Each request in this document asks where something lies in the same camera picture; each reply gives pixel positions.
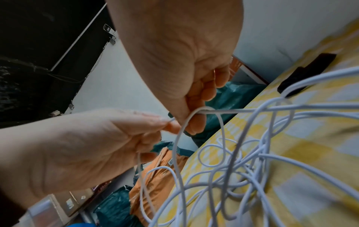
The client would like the person's right hand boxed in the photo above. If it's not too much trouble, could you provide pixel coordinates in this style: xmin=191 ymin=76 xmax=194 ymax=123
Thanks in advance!
xmin=105 ymin=0 xmax=244 ymax=136

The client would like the person's left hand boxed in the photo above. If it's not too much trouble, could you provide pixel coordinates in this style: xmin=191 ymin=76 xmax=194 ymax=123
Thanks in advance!
xmin=0 ymin=108 xmax=182 ymax=210

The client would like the white cable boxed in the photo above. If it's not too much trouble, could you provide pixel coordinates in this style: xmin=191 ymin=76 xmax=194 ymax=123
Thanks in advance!
xmin=135 ymin=66 xmax=359 ymax=227

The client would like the black strap loop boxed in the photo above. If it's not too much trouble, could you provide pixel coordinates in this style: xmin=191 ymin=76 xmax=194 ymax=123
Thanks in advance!
xmin=277 ymin=53 xmax=337 ymax=98

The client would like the flat cardboard box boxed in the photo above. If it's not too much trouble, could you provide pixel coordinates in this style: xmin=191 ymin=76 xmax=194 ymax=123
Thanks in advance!
xmin=53 ymin=181 xmax=113 ymax=218

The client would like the translucent plastic bin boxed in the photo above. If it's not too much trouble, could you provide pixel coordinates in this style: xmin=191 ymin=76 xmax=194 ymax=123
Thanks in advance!
xmin=18 ymin=196 xmax=66 ymax=227

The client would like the upright open green sack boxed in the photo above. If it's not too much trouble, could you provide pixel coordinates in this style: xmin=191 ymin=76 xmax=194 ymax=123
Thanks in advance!
xmin=168 ymin=80 xmax=267 ymax=148

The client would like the tall crumpled green sack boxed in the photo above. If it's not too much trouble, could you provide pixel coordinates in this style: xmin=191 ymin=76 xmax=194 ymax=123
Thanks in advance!
xmin=151 ymin=141 xmax=197 ymax=158

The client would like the orange woven sack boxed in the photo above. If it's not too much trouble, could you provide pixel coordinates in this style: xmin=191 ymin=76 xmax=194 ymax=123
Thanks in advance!
xmin=128 ymin=147 xmax=191 ymax=226

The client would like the large grey board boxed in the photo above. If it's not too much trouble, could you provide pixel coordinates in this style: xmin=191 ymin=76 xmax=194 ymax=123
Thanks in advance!
xmin=231 ymin=0 xmax=359 ymax=85

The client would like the yellow checkered tablecloth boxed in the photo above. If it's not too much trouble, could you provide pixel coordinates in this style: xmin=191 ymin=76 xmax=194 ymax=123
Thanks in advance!
xmin=145 ymin=19 xmax=359 ymax=227

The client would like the small grey wall device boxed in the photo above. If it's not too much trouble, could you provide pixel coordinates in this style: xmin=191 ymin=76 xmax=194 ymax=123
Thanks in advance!
xmin=102 ymin=22 xmax=118 ymax=45

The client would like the black wrist strap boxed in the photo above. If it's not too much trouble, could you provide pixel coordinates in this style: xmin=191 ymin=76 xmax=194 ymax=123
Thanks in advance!
xmin=0 ymin=187 xmax=28 ymax=227

